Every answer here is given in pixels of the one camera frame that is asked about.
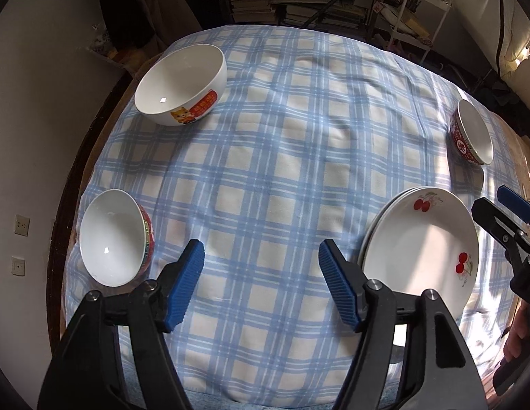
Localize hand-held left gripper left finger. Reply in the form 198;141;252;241
38;239;206;410

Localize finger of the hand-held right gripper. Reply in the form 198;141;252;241
497;185;530;226
471;197;530;262

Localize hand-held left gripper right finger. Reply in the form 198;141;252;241
318;238;488;410

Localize small red patterned bowl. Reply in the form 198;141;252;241
79;189;157;288
449;98;495;166

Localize large white cat print bowl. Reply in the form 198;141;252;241
134;44;228;127

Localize person's right hand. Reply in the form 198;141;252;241
503;301;526;363

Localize blue plaid tablecloth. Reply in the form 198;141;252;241
62;23;527;410

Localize white quilt with black trim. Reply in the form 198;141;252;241
448;0;530;108

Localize white rolling cart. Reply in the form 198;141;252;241
385;0;454;66

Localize white printed plastic bag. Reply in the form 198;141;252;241
91;20;121;63

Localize wide stack of books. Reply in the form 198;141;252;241
284;0;369;31

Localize beige hanging coat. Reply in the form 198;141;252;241
132;0;198;44

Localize black hanging trousers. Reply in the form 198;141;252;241
97;0;155;49

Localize narrow stack of books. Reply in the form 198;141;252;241
226;0;275;25

